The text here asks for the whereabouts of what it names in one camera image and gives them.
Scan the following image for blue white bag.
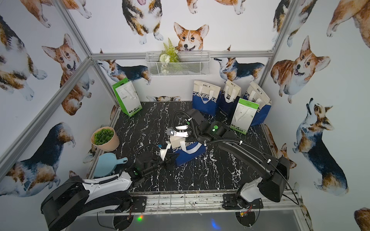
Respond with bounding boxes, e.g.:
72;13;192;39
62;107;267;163
170;136;206;167

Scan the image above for aluminium front rail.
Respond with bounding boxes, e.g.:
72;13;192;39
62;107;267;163
86;189;303;216

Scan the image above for fern and white flower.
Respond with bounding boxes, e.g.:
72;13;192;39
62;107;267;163
159;39;180;75

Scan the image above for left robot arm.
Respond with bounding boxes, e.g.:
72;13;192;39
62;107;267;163
40;153;179;231

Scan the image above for back middle blue bag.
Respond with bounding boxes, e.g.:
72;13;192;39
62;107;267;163
218;80;241;116

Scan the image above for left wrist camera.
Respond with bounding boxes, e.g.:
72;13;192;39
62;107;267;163
160;141;172;161

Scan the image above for potted green plant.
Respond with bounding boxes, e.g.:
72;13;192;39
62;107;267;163
91;127;120;152

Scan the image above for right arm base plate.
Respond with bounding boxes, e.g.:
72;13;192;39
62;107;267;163
222;193;264;210

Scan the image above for white wire basket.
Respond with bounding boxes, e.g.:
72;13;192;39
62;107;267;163
145;51;211;77

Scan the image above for green white bag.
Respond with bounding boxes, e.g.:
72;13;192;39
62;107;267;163
112;78;142;117
230;98;259;135

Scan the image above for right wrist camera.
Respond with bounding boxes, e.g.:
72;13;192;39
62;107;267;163
166;125;189;138

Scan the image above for light blue cutting board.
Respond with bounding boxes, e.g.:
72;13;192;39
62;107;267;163
93;153;128;178

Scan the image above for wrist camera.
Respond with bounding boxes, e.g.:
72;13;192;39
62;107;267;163
160;141;172;161
166;125;189;138

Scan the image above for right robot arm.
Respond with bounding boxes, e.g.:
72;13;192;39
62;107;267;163
178;109;290;209

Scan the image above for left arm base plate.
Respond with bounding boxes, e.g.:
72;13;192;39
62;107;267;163
105;196;147;214

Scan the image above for back left blue bag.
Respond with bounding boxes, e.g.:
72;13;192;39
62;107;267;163
192;80;221;116

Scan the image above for back right blue bag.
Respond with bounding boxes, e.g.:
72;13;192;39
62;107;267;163
243;81;272;126

